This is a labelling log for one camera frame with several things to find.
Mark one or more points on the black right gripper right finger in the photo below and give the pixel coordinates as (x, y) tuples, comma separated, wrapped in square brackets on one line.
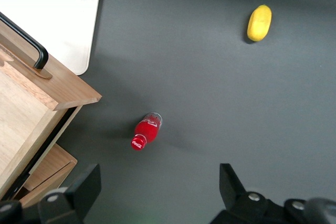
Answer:
[(232, 192)]

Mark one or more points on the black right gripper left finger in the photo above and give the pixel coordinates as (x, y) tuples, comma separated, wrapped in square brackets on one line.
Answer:
[(78, 195)]

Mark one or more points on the wooden drawer with tray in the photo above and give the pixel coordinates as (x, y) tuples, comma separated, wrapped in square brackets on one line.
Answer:
[(21, 108)]

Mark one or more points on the closed wooden drawer front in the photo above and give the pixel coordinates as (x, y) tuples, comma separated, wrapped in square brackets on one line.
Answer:
[(50, 166)]

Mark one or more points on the red cola bottle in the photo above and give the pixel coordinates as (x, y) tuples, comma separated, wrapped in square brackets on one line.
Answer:
[(147, 129)]

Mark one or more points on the yellow lemon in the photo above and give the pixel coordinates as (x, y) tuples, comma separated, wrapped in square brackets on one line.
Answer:
[(259, 23)]

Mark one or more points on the cream plastic tray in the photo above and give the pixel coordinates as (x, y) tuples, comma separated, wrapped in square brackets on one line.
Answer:
[(52, 3)]

